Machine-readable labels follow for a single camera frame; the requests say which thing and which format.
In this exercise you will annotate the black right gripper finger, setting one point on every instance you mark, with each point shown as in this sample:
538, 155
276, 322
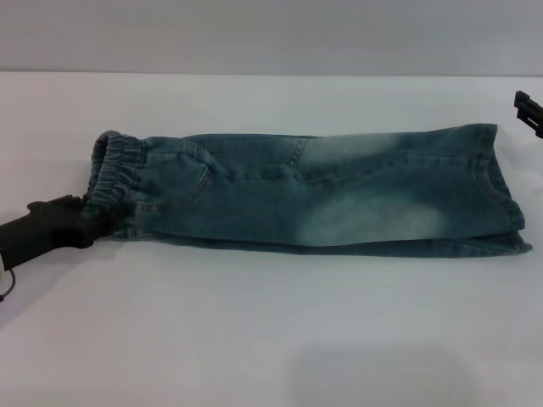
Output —
532, 120
522, 97

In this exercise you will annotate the blue denim cartoon-print shorts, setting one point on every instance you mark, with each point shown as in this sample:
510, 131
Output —
297, 191

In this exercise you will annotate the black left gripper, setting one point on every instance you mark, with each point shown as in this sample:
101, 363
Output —
46, 233

